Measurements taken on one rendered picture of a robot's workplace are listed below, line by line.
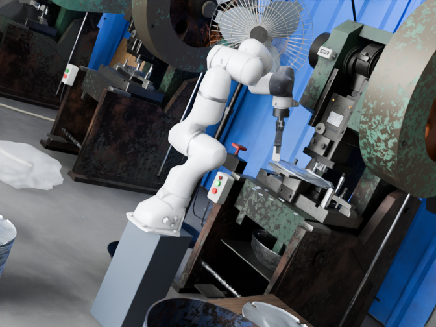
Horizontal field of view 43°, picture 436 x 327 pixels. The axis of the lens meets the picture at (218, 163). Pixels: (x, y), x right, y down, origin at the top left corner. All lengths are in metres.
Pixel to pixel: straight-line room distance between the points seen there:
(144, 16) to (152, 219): 1.63
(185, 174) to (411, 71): 0.87
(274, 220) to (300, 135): 1.75
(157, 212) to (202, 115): 0.39
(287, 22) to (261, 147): 1.47
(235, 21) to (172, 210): 1.41
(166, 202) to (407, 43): 1.03
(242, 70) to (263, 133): 2.44
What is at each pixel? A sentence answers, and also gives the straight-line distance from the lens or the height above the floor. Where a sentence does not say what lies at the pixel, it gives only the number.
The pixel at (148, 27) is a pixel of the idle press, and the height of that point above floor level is 1.08.
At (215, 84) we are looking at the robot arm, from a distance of 1.92.
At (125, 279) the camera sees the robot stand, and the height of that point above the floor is 0.22.
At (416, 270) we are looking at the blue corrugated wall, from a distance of 3.55.
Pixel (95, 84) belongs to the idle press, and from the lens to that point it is 3.84.
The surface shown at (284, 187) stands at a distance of 2.50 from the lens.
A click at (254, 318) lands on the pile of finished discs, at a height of 0.35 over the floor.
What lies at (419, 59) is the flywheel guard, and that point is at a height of 1.38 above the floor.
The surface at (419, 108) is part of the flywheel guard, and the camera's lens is 2.08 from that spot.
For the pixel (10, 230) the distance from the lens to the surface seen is 2.14.
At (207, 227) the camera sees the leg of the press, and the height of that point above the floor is 0.35.
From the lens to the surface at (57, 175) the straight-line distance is 3.29.
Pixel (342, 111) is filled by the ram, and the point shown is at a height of 1.11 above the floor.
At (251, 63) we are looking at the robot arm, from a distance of 1.95.
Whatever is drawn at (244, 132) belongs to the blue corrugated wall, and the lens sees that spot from 4.51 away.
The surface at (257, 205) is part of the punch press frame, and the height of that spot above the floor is 0.57.
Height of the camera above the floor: 1.14
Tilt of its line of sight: 11 degrees down
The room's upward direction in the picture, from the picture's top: 24 degrees clockwise
